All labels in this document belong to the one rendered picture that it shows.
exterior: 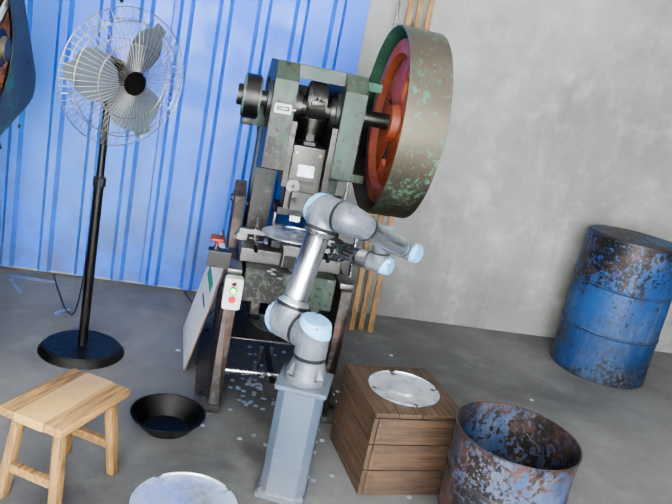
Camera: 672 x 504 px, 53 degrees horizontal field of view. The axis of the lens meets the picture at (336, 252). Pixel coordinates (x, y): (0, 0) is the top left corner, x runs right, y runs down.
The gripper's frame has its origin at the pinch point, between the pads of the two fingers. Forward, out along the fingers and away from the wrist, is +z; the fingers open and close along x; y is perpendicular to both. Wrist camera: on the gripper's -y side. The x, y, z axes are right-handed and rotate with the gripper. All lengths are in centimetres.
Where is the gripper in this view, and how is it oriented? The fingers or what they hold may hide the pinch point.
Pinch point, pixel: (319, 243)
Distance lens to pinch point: 290.5
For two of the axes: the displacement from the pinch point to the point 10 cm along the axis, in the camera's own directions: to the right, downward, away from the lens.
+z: -8.6, -2.7, 4.3
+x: -1.7, 9.5, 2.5
